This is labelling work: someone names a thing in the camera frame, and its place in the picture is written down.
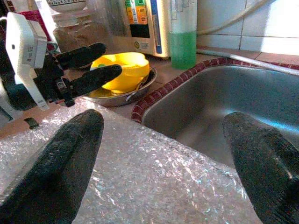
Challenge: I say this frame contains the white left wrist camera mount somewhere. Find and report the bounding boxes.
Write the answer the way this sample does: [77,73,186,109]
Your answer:
[5,12,51,111]

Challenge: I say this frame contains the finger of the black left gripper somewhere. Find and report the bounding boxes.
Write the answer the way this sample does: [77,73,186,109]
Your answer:
[70,64,123,96]
[57,42,107,70]

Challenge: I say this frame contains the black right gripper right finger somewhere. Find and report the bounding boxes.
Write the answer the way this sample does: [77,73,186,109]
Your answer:
[222,112,299,224]

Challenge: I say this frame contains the clear bubble wrap sheet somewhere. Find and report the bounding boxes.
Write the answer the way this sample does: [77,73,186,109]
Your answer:
[0,97,263,224]

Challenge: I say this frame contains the yellow plastic bowl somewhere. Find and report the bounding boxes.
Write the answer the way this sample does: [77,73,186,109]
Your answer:
[90,52,150,94]

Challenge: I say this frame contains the black tape strip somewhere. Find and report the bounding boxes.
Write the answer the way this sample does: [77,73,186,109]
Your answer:
[24,117,40,130]

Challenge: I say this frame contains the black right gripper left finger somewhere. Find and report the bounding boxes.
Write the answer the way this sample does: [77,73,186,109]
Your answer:
[0,109,105,224]

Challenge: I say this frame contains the stainless steel bowl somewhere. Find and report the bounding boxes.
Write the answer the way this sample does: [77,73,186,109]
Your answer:
[80,66,157,108]

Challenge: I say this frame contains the white flexible hose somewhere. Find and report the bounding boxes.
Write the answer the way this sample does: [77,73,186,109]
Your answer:
[197,0,274,35]

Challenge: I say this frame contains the white pipe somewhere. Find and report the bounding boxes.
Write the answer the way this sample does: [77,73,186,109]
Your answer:
[197,48,299,77]

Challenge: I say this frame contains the stainless steel sink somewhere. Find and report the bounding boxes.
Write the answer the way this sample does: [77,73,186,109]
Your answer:
[141,65,299,168]

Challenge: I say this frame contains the green liquid bottle blue cap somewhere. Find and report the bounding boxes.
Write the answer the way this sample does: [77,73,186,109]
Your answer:
[168,0,198,70]

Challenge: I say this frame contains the magenta carton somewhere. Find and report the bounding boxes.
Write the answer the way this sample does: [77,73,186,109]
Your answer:
[20,10,60,51]

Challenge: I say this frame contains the white water purifier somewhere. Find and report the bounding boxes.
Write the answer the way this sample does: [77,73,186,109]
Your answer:
[106,0,171,58]

